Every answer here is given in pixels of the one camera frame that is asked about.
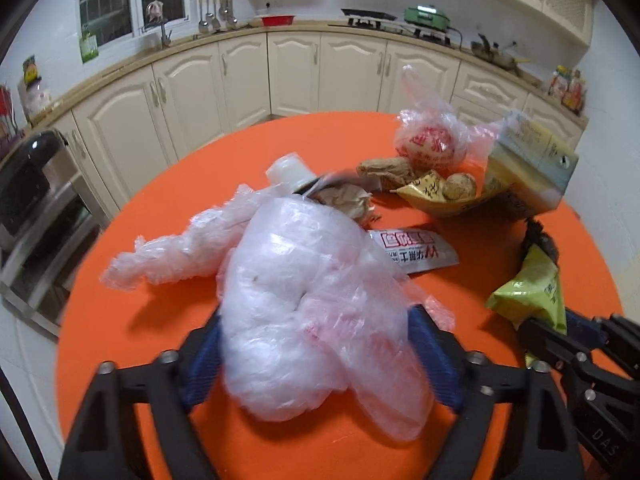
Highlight red-print clear plastic bag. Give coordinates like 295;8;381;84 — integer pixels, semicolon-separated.
392;64;506;173

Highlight large clear plastic bag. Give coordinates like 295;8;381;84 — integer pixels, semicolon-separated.
100;182;456;443

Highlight silver red-print wrapper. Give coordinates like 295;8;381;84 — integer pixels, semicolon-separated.
367;229;460;276

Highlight green electric pot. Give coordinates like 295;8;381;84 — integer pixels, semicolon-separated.
404;5;453;28

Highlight yellow-green snack packet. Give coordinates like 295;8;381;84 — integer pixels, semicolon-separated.
484;217;568;337

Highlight crumpled brown paper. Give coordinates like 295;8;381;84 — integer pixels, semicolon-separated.
312;182;381;223

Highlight black steel oven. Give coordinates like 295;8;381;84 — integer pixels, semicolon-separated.
0;130;108;336

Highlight cream kitchen base cabinets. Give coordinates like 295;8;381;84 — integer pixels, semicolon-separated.
47;27;588;221

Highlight red utensil holder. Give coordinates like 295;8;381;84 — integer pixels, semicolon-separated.
0;85;21;146

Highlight yellow foil wrapper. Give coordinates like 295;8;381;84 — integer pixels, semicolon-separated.
395;170;531;220

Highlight cluster of seasoning packages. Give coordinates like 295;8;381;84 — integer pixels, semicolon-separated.
547;65;587;113

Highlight brown walnut pastry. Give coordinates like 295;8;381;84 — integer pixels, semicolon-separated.
356;157;416;191
444;172;482;203

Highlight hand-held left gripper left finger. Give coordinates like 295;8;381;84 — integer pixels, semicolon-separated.
59;310;224;480

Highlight clear storage jar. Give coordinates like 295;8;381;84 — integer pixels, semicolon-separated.
17;55;53;123

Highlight beige drink carton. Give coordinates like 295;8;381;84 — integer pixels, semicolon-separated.
485;110;581;211

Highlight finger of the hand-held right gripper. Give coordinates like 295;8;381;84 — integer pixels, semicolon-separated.
516;320;608;403
565;310;640;361

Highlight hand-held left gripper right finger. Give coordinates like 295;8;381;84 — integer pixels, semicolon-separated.
407;304;586;480

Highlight steel utensil rack with ladles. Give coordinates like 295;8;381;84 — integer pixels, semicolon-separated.
196;0;247;35

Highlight steel faucet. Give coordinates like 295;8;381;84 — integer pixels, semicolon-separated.
142;17;173;50

